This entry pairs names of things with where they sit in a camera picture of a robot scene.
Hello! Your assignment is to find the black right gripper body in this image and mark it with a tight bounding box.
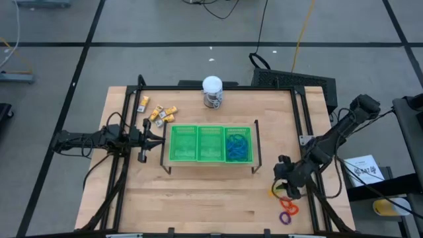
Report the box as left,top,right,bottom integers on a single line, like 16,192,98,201
274,155,310,200

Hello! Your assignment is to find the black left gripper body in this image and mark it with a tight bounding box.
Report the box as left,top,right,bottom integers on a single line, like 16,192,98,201
131,118,152,164

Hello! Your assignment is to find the green three-compartment tray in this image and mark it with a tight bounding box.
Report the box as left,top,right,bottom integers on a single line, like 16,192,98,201
159,119,262,175

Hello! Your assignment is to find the purple coil ring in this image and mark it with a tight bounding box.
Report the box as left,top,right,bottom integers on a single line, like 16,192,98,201
278,211,293,226

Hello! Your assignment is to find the green plastic basket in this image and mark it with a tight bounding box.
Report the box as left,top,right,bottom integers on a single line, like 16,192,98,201
196,125,227,163
223,126,254,164
169,124,199,162

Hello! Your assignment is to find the yellow packet white label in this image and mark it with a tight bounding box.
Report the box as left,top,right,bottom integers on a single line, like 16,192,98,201
148,104,165,122
137,95,151,113
159,105,178,119
154,114,175,128

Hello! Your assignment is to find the white printed paper sheet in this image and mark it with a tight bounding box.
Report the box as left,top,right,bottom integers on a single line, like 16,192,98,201
343,154,386,188

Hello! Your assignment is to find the white-lidded jar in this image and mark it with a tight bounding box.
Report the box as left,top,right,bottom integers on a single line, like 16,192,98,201
202,75,224,109

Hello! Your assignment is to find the black perforated computer case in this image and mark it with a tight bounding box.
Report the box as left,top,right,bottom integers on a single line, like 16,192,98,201
250,67,338,115

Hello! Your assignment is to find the white and yellow container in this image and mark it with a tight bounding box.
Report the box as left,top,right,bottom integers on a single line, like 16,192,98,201
372,197,412,218

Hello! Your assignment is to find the black side cart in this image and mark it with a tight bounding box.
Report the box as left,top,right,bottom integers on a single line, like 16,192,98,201
346,94,423,238

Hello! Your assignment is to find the black floor object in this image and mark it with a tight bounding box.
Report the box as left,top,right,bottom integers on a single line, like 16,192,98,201
0,102,15,128

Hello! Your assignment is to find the grey stand base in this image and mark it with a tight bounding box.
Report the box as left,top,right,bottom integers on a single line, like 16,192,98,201
0,71,36,85

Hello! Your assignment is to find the white coiled cable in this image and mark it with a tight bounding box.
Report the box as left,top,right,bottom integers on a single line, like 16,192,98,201
205,91,224,110

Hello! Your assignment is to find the black floor cable with loop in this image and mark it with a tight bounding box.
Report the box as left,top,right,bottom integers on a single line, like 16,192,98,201
248,0,271,71

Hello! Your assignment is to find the yellow floor cable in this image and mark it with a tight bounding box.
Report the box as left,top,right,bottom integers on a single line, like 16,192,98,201
290,0,317,73

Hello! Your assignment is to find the black curved floor cable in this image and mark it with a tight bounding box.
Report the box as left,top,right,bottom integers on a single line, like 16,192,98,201
181,0,241,20

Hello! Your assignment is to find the orange floor cable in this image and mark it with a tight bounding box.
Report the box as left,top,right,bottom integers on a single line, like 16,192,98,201
0,36,34,75

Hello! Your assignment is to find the white floor cable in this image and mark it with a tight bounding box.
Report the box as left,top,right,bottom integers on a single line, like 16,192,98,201
0,0,21,69

